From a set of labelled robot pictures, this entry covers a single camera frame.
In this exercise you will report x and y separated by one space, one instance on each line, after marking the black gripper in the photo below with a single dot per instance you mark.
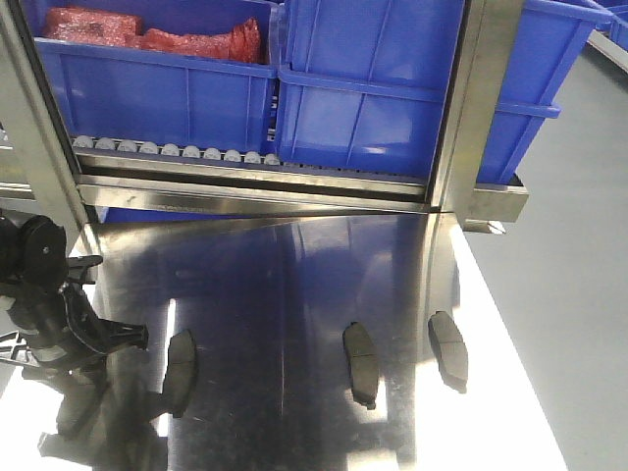
59 327

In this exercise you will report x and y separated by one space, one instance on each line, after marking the grey brake pad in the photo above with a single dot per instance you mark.
80 402
181 373
449 350
363 364

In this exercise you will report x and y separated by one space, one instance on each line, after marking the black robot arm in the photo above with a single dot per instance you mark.
33 247

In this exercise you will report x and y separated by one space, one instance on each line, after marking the white roller track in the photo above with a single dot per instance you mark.
172 150

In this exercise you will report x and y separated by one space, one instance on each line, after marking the blue bin with red bags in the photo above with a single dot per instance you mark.
163 97

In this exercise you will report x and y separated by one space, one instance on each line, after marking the left red foam bag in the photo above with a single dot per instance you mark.
92 26

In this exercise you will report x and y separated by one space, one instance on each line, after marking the red foam bag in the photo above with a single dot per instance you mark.
241 44
92 26

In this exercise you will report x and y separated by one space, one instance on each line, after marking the right red foam bag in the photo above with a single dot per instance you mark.
241 44

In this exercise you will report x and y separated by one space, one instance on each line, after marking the middle blue plastic bin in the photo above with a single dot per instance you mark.
363 83

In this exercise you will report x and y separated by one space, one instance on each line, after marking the blue plastic bin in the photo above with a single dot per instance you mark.
550 37
363 83

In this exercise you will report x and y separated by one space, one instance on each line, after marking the right blue plastic bin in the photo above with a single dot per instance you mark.
550 37

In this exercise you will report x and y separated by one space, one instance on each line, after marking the stainless steel rack frame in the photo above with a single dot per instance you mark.
42 173

